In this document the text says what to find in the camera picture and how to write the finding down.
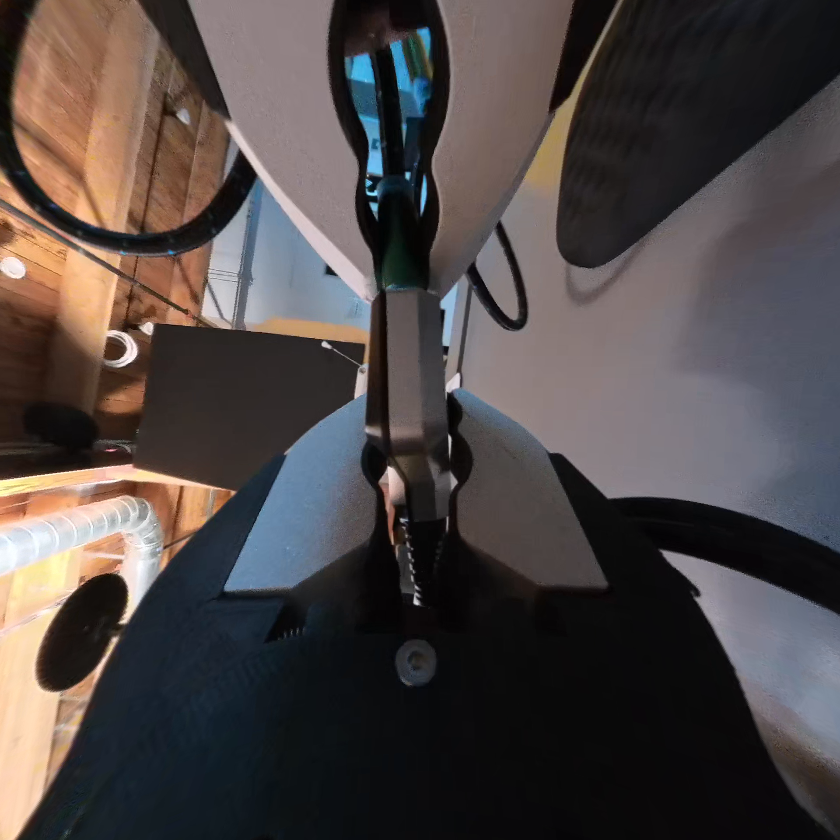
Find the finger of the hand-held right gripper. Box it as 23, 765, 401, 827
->
185, 0, 383, 301
419, 0, 574, 294

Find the white cable tie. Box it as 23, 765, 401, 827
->
320, 340, 367, 376

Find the black quilted mat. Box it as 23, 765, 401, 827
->
556, 0, 840, 270

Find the silver ventilation duct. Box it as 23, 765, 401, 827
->
0, 495, 165, 631

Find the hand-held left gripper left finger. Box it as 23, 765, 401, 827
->
223, 394, 403, 631

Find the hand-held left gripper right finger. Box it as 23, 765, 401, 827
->
437, 388, 609, 629

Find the black HDMI switch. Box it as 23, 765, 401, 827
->
364, 220, 529, 611

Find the white cable coil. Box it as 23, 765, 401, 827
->
103, 329, 140, 370

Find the black panel wooden edge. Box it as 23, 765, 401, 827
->
133, 318, 370, 491

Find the black braided HDMI cable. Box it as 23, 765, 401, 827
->
0, 0, 429, 293
610, 497, 840, 613

